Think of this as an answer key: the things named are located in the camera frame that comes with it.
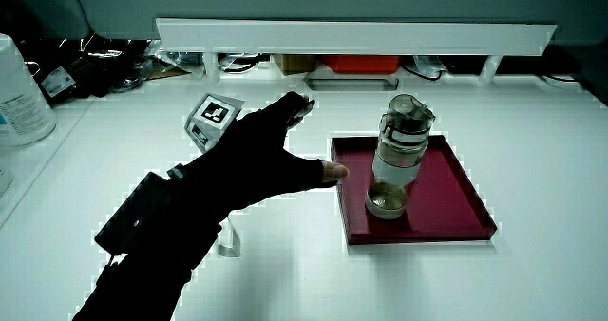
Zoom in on person's left hand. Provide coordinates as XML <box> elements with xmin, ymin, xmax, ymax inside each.
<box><xmin>182</xmin><ymin>90</ymin><xmax>350</xmax><ymax>217</ymax></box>

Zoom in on clear bottle with grey lid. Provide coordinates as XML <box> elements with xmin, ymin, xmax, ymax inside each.
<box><xmin>371</xmin><ymin>93</ymin><xmax>437</xmax><ymax>187</ymax></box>

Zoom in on clear acrylic stand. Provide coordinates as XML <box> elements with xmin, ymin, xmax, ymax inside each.
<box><xmin>216</xmin><ymin>217</ymin><xmax>242</xmax><ymax>258</ymax></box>

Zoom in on brown cardboard box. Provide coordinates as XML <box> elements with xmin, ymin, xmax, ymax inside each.
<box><xmin>274</xmin><ymin>53</ymin><xmax>318</xmax><ymax>76</ymax></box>

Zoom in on clear plastic bag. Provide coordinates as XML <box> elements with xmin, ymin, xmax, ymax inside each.
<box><xmin>144</xmin><ymin>39</ymin><xmax>206</xmax><ymax>79</ymax></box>

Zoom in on grey flat tray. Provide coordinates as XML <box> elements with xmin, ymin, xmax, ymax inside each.
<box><xmin>303</xmin><ymin>75</ymin><xmax>400</xmax><ymax>93</ymax></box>

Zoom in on black wrist tracker box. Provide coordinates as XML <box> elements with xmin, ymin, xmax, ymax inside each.
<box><xmin>93</xmin><ymin>170</ymin><xmax>173</xmax><ymax>256</ymax></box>

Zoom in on small metal cup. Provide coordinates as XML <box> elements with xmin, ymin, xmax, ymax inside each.
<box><xmin>364</xmin><ymin>179</ymin><xmax>409</xmax><ymax>221</ymax></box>

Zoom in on orange box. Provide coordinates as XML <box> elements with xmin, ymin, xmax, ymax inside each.
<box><xmin>321</xmin><ymin>54</ymin><xmax>401</xmax><ymax>75</ymax></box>

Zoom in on white desk shelf riser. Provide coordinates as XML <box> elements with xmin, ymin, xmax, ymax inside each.
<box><xmin>155</xmin><ymin>17</ymin><xmax>558</xmax><ymax>84</ymax></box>

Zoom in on grey desk partition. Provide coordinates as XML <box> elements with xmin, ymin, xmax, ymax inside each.
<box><xmin>69</xmin><ymin>0</ymin><xmax>608</xmax><ymax>46</ymax></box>

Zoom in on black plastic bag with label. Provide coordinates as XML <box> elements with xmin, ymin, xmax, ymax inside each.
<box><xmin>21</xmin><ymin>34</ymin><xmax>148</xmax><ymax>107</ymax></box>

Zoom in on dark red tray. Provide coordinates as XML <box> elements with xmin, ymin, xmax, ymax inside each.
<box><xmin>330</xmin><ymin>134</ymin><xmax>499</xmax><ymax>246</ymax></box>

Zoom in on white plastic jug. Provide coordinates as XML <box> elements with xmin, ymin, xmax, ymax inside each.
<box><xmin>0</xmin><ymin>32</ymin><xmax>58</xmax><ymax>147</ymax></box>

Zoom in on black cable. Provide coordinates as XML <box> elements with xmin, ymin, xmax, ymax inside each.
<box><xmin>401</xmin><ymin>56</ymin><xmax>444</xmax><ymax>82</ymax></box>

